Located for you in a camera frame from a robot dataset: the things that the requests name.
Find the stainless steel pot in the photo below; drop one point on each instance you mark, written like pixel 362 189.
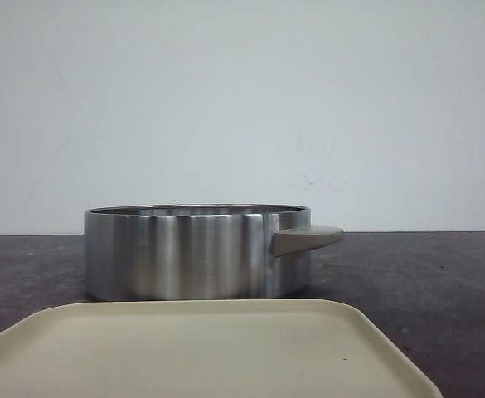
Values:
pixel 200 251

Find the cream plastic tray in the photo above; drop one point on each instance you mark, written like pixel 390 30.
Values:
pixel 229 348

